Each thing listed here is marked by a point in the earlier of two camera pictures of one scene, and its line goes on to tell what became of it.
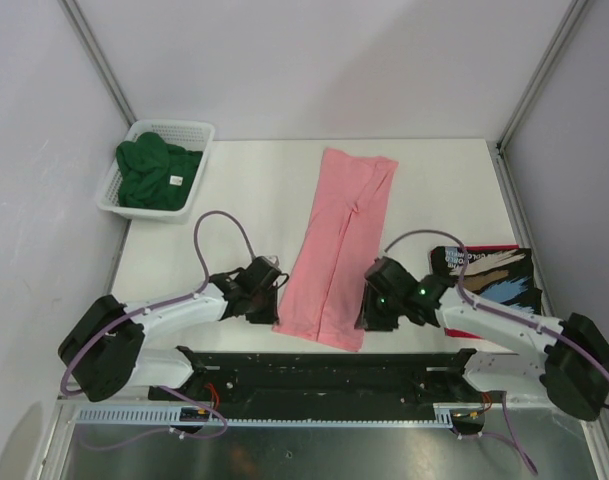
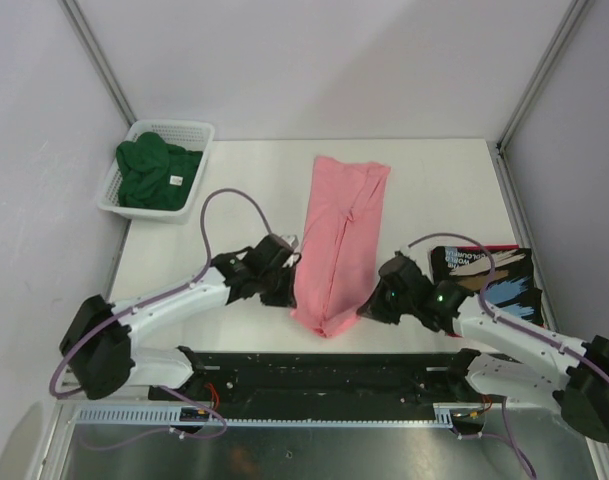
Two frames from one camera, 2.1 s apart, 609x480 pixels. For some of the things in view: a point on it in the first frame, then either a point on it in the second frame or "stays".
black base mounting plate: x=335 y=378 stays
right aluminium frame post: x=563 y=33 stays
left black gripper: x=270 y=317 -> x=286 y=296
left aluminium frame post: x=80 y=25 stays
